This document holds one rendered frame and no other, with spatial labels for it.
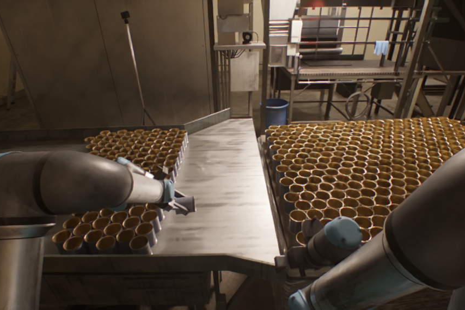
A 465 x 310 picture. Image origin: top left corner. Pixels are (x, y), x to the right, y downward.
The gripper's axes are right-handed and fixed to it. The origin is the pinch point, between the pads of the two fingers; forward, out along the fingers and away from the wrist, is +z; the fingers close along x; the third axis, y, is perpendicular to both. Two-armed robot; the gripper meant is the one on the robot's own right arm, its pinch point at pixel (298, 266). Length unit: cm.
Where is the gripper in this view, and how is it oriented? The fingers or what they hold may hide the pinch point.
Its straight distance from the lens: 91.1
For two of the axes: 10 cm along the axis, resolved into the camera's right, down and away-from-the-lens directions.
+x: 9.8, 0.2, 1.8
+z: -1.5, 6.1, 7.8
